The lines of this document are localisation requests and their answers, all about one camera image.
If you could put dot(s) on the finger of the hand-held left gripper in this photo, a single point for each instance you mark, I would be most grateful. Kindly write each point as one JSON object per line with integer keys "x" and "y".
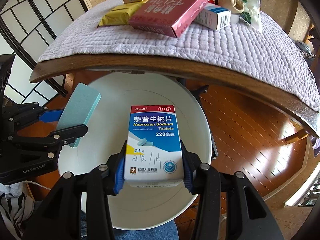
{"x": 70, "y": 133}
{"x": 50, "y": 116}

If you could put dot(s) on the white blue red-top medicine box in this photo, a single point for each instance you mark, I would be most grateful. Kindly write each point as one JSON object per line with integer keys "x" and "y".
{"x": 152, "y": 135}

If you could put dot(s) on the large red box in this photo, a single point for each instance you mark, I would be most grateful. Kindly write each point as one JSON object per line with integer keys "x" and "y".
{"x": 165, "y": 10}

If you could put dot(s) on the wooden table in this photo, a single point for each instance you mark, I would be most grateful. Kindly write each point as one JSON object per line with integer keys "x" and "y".
{"x": 175, "y": 72}

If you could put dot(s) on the clear plastic packet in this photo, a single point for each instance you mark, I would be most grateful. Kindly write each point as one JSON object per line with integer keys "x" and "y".
{"x": 252, "y": 15}

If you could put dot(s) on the black metal stand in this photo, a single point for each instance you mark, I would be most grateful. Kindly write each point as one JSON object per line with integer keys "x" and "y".
{"x": 200, "y": 91}

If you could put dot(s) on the white round bucket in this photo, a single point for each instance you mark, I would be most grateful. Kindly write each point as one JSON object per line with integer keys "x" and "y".
{"x": 105, "y": 100}

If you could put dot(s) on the clear wrapped cracker packet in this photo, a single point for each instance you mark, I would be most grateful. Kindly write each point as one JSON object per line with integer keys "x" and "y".
{"x": 231, "y": 3}

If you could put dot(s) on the teal sponge block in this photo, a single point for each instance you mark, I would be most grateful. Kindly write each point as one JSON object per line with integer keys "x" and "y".
{"x": 80, "y": 105}

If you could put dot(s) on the yellow foil packet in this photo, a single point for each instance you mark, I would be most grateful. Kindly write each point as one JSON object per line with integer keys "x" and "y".
{"x": 117, "y": 15}

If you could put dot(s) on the striped cloth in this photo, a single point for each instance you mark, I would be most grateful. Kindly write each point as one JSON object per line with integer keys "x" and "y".
{"x": 12, "y": 212}

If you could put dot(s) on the white plastic jar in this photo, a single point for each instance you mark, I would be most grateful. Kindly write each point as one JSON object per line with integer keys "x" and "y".
{"x": 234, "y": 17}

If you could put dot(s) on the black framed folding screen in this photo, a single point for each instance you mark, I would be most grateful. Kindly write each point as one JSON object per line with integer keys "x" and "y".
{"x": 37, "y": 17}

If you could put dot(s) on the small white blue-band box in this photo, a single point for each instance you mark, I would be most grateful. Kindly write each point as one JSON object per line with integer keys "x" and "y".
{"x": 212, "y": 15}

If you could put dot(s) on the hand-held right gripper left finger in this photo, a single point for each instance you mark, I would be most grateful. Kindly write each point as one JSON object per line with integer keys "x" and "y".
{"x": 118, "y": 172}

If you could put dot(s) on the person's jeans leg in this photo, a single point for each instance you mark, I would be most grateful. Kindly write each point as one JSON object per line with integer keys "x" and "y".
{"x": 150, "y": 232}

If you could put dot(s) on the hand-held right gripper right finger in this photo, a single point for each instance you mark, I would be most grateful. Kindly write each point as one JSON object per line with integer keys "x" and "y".
{"x": 187, "y": 173}

